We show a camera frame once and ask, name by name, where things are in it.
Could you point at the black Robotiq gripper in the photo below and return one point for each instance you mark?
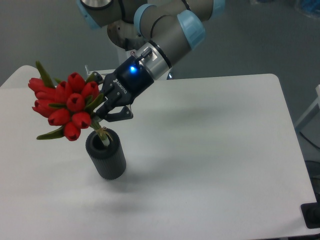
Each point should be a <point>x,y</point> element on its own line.
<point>120,88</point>

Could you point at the red tulip bouquet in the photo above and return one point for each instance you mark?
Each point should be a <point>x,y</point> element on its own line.
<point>68,104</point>

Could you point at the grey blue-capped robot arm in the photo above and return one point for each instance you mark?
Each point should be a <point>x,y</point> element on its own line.
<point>170,30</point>

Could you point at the dark grey ribbed vase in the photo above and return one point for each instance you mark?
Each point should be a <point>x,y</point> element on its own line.
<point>109,161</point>

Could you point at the white chair backrest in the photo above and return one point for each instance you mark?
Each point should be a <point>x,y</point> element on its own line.
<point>20,78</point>

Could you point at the black device at table edge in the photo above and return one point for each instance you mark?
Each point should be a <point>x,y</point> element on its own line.
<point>311,214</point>

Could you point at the white furniture frame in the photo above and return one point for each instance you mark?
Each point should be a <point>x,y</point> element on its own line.
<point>309,113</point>

